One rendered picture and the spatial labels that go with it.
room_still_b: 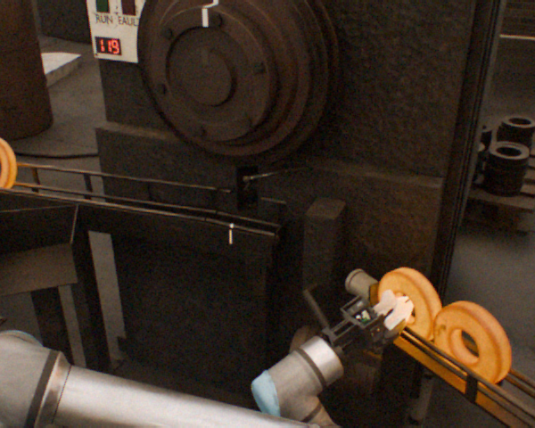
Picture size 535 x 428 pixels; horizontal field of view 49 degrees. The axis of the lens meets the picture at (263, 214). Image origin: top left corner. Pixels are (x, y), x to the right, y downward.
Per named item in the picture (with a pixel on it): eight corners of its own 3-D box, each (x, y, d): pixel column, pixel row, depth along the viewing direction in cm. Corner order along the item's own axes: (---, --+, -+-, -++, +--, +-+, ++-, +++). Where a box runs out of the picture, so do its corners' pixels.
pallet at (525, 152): (296, 187, 326) (299, 111, 304) (343, 138, 390) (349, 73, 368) (526, 235, 280) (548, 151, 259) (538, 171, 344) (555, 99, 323)
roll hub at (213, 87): (168, 125, 137) (157, -1, 123) (277, 143, 127) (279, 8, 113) (154, 133, 132) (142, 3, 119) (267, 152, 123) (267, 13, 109)
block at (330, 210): (314, 272, 156) (318, 193, 145) (342, 279, 153) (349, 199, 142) (300, 294, 148) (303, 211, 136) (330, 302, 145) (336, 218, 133)
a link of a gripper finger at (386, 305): (410, 282, 117) (374, 308, 114) (413, 301, 120) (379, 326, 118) (399, 275, 119) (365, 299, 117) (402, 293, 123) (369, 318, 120)
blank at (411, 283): (390, 256, 124) (378, 260, 123) (446, 286, 112) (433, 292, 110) (388, 316, 130) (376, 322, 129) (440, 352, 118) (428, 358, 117)
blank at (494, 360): (447, 287, 112) (434, 292, 110) (516, 325, 99) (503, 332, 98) (441, 353, 118) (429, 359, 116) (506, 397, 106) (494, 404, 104)
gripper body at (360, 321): (387, 312, 110) (338, 349, 107) (393, 341, 116) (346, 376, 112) (361, 292, 116) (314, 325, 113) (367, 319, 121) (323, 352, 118)
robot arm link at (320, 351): (331, 396, 111) (301, 365, 118) (350, 381, 112) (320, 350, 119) (321, 367, 105) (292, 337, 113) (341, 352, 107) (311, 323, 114)
